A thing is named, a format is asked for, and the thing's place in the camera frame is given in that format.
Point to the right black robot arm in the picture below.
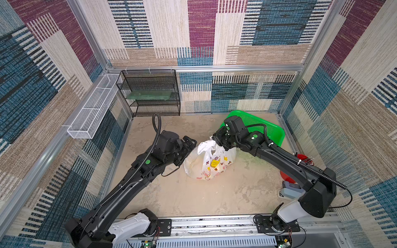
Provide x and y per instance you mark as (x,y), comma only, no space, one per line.
(320,186)

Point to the aluminium front rail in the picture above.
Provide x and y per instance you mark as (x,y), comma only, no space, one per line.
(239,231)

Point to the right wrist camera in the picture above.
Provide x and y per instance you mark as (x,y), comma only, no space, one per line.
(235,123)

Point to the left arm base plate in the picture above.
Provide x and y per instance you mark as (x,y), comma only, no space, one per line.
(160,227)

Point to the white wire mesh tray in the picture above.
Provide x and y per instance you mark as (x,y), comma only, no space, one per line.
(89,118)

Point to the red pen cup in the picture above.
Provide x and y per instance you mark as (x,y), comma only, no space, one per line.
(297,169)

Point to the white plastic bag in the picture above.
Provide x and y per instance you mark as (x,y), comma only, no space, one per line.
(208,160)

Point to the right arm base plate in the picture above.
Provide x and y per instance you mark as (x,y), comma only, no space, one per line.
(274,226)

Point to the green board on shelf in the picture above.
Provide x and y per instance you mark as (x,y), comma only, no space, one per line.
(150,95)

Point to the black wire mesh shelf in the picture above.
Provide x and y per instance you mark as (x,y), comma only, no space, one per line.
(144,80)

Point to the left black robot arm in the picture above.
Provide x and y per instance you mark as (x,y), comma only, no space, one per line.
(99,228)

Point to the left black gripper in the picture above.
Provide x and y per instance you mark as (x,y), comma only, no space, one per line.
(186,151)

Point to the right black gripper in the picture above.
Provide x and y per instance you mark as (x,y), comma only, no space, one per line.
(221,138)

